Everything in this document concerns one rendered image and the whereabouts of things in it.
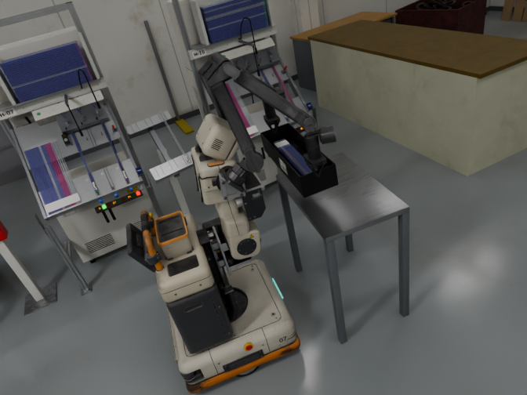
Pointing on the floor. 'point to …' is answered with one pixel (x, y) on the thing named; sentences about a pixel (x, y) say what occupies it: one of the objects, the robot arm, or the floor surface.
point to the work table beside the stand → (348, 223)
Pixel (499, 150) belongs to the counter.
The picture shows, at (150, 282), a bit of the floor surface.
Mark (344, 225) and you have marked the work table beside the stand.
